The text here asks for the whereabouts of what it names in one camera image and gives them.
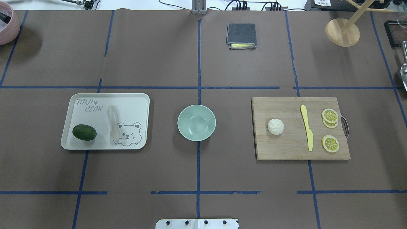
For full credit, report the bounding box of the cream bear serving tray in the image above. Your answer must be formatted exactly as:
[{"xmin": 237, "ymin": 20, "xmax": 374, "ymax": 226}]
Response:
[{"xmin": 61, "ymin": 93, "xmax": 150, "ymax": 150}]

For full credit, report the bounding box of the black tripod stand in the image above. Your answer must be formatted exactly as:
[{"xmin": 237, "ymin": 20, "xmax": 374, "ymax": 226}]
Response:
[{"xmin": 62, "ymin": 0, "xmax": 95, "ymax": 10}]

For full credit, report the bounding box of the translucent white spoon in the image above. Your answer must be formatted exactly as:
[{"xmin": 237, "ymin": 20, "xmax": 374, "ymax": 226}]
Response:
[{"xmin": 107, "ymin": 105, "xmax": 121, "ymax": 144}]

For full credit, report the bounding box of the hidden lemon slice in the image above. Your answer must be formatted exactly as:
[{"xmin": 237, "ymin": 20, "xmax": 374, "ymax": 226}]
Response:
[{"xmin": 322, "ymin": 119, "xmax": 339, "ymax": 128}]

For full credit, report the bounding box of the black wooden glass tray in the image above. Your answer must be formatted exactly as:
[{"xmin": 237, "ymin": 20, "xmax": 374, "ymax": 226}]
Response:
[{"xmin": 384, "ymin": 20, "xmax": 407, "ymax": 47}]

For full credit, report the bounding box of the mint green bowl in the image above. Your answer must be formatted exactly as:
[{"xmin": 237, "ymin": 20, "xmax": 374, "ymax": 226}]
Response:
[{"xmin": 177, "ymin": 104, "xmax": 217, "ymax": 142}]

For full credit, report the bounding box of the steel ice scoop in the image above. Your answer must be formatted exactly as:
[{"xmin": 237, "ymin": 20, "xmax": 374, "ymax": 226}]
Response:
[{"xmin": 400, "ymin": 41, "xmax": 407, "ymax": 91}]

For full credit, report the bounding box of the upper lemon slice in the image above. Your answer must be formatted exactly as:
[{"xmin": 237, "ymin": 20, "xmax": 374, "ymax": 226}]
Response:
[{"xmin": 321, "ymin": 108, "xmax": 339, "ymax": 124}]

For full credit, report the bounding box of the dark green avocado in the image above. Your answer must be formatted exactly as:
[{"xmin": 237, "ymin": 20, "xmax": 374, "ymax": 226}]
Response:
[{"xmin": 72, "ymin": 124, "xmax": 97, "ymax": 141}]

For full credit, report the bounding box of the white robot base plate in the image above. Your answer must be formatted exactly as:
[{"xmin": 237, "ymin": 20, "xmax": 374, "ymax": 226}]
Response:
[{"xmin": 155, "ymin": 219, "xmax": 239, "ymax": 229}]

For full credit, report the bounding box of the grey folded cloth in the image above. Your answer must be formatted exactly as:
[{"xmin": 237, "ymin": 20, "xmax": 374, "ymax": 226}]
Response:
[{"xmin": 226, "ymin": 24, "xmax": 257, "ymax": 50}]

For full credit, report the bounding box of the pink ice bowl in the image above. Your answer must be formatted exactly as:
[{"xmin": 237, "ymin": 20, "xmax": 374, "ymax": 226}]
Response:
[{"xmin": 0, "ymin": 1, "xmax": 20, "ymax": 45}]

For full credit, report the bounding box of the yellow plastic knife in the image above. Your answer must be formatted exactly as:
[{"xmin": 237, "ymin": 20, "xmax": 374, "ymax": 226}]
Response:
[{"xmin": 300, "ymin": 105, "xmax": 314, "ymax": 152}]

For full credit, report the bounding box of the wooden cup tree stand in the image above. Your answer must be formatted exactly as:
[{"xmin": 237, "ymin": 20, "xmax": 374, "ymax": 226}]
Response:
[{"xmin": 325, "ymin": 0, "xmax": 393, "ymax": 47}]

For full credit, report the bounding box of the lower lemon slice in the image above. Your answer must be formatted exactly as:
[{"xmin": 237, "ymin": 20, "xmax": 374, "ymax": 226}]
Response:
[{"xmin": 321, "ymin": 135, "xmax": 340, "ymax": 153}]

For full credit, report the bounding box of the aluminium frame post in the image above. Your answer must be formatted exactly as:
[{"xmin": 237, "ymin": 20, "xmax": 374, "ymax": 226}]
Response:
[{"xmin": 191, "ymin": 0, "xmax": 207, "ymax": 15}]

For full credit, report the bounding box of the bamboo cutting board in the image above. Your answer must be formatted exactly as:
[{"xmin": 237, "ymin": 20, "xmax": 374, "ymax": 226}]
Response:
[{"xmin": 252, "ymin": 97, "xmax": 351, "ymax": 160}]

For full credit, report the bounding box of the white steamed bun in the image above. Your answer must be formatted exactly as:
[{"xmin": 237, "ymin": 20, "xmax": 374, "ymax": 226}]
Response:
[{"xmin": 267, "ymin": 119, "xmax": 285, "ymax": 135}]

